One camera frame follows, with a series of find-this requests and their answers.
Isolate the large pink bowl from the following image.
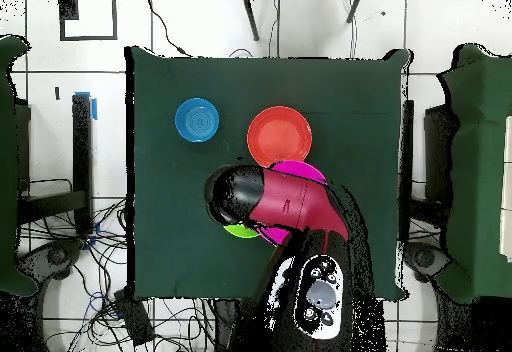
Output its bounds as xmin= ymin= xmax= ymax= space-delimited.
xmin=255 ymin=160 xmax=329 ymax=248

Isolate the medium green bowl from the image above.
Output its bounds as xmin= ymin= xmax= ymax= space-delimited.
xmin=222 ymin=223 xmax=262 ymax=240

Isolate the small blue bowl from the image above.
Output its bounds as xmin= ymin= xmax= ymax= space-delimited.
xmin=174 ymin=97 xmax=220 ymax=144

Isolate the white box stack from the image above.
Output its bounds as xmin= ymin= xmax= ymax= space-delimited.
xmin=498 ymin=114 xmax=512 ymax=264

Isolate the wide orange bowl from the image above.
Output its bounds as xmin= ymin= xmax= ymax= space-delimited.
xmin=246 ymin=105 xmax=313 ymax=170

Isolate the dark green tablecloth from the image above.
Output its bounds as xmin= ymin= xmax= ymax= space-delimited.
xmin=124 ymin=45 xmax=411 ymax=302

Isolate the black floor power strip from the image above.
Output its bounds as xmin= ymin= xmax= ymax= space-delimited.
xmin=112 ymin=287 xmax=156 ymax=347

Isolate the green cloth side table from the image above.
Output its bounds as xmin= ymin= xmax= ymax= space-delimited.
xmin=0 ymin=34 xmax=39 ymax=298
xmin=435 ymin=43 xmax=512 ymax=305

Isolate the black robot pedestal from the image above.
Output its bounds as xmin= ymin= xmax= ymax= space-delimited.
xmin=211 ymin=298 xmax=251 ymax=352

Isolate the black floor cable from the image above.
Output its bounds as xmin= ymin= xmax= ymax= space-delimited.
xmin=144 ymin=0 xmax=192 ymax=57

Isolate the black camera tripod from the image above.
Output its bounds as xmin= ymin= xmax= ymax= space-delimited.
xmin=243 ymin=0 xmax=364 ymax=42

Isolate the black post with blue tape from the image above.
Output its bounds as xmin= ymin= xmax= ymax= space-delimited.
xmin=71 ymin=91 xmax=98 ymax=236

